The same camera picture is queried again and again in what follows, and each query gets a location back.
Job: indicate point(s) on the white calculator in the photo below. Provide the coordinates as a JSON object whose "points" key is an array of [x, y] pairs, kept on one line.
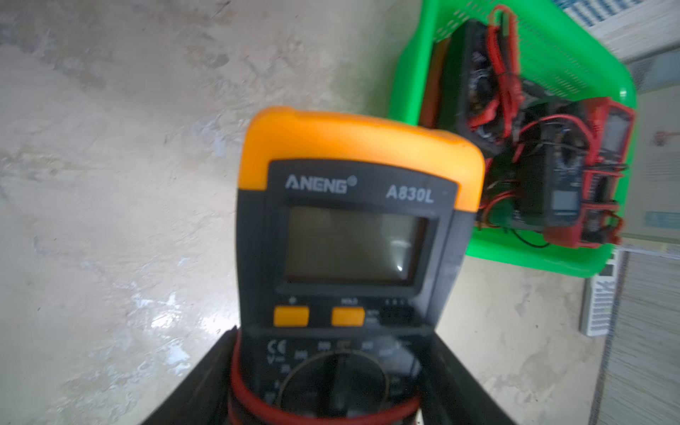
{"points": [[599, 298]]}

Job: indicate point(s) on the black multimeter with leads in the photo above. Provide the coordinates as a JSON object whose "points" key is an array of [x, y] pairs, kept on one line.
{"points": [[482, 83]]}

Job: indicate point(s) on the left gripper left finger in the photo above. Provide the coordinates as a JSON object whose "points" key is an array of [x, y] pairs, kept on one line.
{"points": [[202, 397]]}

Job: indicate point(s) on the green plastic basket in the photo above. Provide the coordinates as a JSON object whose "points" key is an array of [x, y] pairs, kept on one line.
{"points": [[555, 52]]}

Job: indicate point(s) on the large red multimeter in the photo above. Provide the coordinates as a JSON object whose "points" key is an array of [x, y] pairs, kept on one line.
{"points": [[432, 95]]}

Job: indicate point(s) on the yellow multimeter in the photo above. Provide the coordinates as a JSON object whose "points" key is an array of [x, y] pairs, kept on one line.
{"points": [[350, 232]]}

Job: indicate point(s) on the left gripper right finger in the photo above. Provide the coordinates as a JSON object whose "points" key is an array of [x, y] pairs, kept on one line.
{"points": [[449, 392]]}

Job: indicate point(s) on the small black multimeter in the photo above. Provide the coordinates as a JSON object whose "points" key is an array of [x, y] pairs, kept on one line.
{"points": [[549, 164]]}

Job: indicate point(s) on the small red multimeter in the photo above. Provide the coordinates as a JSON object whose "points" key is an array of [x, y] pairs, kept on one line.
{"points": [[598, 222]]}

